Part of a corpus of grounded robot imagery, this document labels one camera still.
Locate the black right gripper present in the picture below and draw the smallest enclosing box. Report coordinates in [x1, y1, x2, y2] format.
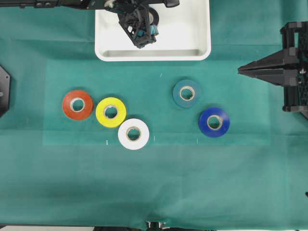
[238, 21, 308, 113]

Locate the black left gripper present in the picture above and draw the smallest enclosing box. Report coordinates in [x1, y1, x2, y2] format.
[103, 0, 180, 49]

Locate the black tape roll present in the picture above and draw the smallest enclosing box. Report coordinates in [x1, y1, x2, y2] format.
[149, 8, 159, 26]

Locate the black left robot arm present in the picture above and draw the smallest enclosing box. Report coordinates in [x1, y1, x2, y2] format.
[0, 0, 180, 49]

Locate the white plastic case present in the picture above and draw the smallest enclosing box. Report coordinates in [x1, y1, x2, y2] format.
[94, 0, 211, 62]

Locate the teal green tape roll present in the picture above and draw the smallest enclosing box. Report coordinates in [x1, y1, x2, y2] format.
[172, 79, 202, 108]

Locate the blue tape roll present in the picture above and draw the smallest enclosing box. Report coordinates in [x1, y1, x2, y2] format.
[198, 107, 230, 138]

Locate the yellow tape roll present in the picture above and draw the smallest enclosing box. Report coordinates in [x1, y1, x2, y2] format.
[95, 97, 127, 128]

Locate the red tape roll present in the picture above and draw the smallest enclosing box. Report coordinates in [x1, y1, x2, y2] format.
[62, 90, 94, 120]

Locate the white tape roll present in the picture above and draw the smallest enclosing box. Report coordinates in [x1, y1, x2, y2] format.
[118, 118, 150, 150]

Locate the green table cloth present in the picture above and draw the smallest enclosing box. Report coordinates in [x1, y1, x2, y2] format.
[0, 0, 308, 230]

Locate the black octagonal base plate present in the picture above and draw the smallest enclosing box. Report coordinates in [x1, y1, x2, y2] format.
[0, 66, 11, 117]

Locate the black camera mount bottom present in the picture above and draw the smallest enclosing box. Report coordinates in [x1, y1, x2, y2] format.
[145, 220, 171, 231]

